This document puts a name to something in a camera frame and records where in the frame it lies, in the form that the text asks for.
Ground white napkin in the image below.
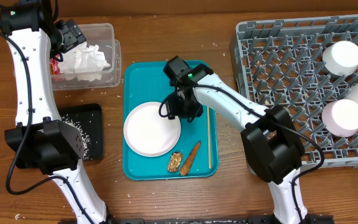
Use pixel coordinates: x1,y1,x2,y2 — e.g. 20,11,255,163
58,42,111,82

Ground red snack wrapper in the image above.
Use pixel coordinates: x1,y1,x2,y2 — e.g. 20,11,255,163
50,58,60,75

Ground large white plate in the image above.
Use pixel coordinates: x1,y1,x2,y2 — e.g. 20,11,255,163
123,101,181,157

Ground wooden chopstick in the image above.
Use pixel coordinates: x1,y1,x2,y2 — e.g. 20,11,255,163
207,107,212,169

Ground golden food scrap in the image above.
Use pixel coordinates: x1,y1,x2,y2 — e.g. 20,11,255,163
167,152,183,173

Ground small white plate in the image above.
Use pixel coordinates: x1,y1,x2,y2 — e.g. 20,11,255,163
321,99,358,137

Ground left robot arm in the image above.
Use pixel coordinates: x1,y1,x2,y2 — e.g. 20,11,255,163
0,1,114,223

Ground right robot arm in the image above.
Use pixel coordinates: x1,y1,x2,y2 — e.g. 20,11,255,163
160,56,308,223

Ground grey dishwasher rack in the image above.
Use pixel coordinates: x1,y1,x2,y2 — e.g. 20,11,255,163
230,15,358,169

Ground clear plastic bin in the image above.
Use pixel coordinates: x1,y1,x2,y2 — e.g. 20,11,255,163
52,23,121,90

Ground teal serving tray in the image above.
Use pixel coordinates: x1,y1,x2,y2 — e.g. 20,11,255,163
122,61,219,180

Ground brown carrot-shaped food scrap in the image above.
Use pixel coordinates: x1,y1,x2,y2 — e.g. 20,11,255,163
180,141,201,176

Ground black tray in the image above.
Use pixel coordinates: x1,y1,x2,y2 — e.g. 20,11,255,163
58,103,104,161

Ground pile of white rice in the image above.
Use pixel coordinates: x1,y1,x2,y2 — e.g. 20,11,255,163
62,116,91,161

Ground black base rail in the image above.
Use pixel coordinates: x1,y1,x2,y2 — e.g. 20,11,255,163
57,214,335,224

